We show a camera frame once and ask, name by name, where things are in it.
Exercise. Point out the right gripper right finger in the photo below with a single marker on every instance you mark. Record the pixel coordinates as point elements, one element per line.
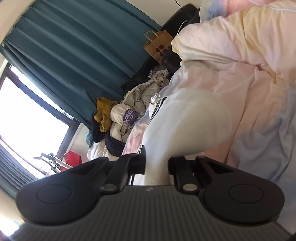
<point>184,179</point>

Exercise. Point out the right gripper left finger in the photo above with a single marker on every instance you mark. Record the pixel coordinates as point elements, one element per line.
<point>124,168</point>

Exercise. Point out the cream white zip hoodie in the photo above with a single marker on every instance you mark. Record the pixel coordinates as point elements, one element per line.
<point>187,122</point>

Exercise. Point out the grey crumpled clothes pile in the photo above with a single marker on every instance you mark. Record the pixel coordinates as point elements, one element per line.
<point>139,97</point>

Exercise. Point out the silver black folding stand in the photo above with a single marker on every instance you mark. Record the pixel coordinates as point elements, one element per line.
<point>56,164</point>

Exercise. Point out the black dark garment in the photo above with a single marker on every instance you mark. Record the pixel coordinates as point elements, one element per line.
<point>95,135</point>

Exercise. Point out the white purple printed garment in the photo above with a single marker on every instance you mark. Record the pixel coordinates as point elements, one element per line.
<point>122,117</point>

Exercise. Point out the red bag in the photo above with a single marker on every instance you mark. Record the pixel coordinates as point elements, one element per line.
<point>72,159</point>

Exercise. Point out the mustard yellow garment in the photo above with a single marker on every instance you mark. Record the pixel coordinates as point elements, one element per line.
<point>104,107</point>

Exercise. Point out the black framed window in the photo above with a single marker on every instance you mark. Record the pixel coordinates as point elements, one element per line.
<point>31,123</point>

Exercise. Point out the teal curtain left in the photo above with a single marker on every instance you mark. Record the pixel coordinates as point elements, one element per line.
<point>13,175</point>

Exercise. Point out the teal curtain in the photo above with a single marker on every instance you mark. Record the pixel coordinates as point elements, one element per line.
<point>13,175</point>
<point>77,51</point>

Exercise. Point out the brown paper bag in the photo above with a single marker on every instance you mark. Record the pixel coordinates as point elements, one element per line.
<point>158,44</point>

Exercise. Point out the teal curtain right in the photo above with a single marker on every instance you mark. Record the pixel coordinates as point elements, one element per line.
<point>77,51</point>

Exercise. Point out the pastel pink bed duvet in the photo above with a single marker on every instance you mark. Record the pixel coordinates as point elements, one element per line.
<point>247,59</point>

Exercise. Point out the black armchair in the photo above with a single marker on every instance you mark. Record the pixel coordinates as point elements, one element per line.
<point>188,14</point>

